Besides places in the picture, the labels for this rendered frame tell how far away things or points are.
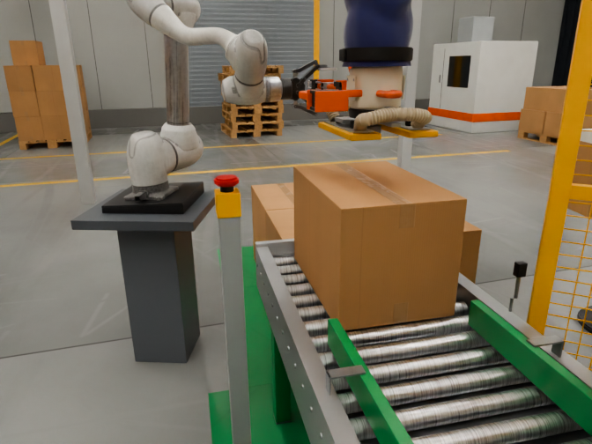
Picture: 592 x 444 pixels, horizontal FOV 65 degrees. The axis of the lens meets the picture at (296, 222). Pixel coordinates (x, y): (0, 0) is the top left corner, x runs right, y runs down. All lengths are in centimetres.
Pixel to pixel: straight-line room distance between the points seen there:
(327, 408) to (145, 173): 130
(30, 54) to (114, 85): 247
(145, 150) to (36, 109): 703
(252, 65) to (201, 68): 985
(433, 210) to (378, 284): 28
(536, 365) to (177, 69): 171
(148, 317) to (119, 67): 958
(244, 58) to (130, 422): 145
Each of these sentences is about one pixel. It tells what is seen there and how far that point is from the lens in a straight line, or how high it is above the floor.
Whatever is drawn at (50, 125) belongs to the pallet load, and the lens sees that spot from 903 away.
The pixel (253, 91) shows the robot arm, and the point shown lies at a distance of 169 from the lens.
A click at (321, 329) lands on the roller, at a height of 53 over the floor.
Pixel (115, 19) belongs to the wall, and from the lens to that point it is 1156.
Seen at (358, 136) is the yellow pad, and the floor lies 113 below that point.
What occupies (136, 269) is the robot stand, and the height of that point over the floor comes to 48.
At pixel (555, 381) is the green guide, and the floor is 61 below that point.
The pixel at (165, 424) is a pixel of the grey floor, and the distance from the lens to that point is 207.
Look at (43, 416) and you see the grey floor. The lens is 228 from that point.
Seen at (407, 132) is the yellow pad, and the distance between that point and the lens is 150.
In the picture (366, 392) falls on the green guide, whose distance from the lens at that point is 115.
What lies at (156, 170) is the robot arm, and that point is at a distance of 208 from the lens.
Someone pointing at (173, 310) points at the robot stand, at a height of 28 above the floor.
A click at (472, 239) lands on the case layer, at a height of 50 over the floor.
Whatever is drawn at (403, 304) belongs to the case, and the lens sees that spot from 153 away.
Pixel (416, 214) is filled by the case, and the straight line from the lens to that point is 142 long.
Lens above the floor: 134
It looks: 19 degrees down
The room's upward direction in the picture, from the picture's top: 1 degrees counter-clockwise
